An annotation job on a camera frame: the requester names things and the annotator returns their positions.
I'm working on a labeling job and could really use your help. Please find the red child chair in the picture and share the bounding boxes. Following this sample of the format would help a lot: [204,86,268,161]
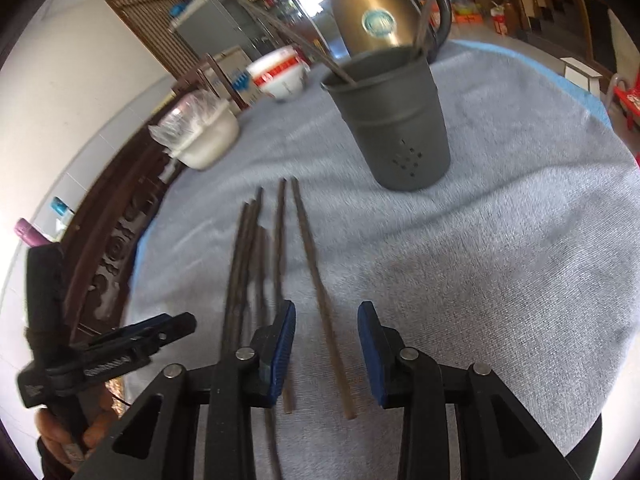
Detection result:
[604,73,640,131]

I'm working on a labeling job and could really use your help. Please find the dark carved wooden sideboard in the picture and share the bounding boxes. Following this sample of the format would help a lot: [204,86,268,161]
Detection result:
[61,76,203,342]

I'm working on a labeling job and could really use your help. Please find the grey refrigerator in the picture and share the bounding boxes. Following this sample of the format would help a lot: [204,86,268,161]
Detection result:
[169,0,283,61]

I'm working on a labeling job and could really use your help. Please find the teal thermos bottle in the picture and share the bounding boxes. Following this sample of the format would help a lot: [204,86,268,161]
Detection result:
[50,196,75,224]

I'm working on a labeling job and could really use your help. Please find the grey tablecloth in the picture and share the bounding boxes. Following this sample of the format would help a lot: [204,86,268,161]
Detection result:
[125,41,639,479]

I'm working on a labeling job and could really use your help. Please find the white appliance cardboard box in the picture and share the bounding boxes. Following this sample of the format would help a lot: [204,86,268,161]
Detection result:
[202,46,253,116]

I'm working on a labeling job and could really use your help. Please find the person left hand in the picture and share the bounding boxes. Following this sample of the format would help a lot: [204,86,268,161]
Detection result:
[35,386,118,479]

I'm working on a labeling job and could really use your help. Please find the bronze electric kettle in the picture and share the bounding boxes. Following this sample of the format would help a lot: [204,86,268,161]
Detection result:
[330,0,426,58]

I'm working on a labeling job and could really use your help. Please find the small white stool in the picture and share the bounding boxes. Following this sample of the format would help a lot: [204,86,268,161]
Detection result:
[560,56,602,98]

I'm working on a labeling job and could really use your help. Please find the dark grey utensil holder cup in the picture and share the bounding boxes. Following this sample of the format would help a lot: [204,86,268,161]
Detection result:
[321,47,451,192]

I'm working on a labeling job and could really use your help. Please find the dark wooden chopstick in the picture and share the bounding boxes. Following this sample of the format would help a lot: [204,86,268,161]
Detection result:
[291,178,357,420]
[273,178,295,415]
[412,0,436,58]
[238,0,356,87]
[220,203,250,358]
[231,188,264,351]
[255,226,267,327]

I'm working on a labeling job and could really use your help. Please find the brown window curtain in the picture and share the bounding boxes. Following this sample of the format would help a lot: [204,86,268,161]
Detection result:
[105,0,198,79]

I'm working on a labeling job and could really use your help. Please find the stacked red white bowls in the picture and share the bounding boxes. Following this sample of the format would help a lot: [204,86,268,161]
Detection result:
[246,46,310,101]

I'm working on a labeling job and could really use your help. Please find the white bowl with plastic bag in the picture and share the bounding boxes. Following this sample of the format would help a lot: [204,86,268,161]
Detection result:
[149,90,240,171]

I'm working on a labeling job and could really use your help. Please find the pink thermos bottle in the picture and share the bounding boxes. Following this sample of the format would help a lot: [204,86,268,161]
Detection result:
[14,218,50,247]

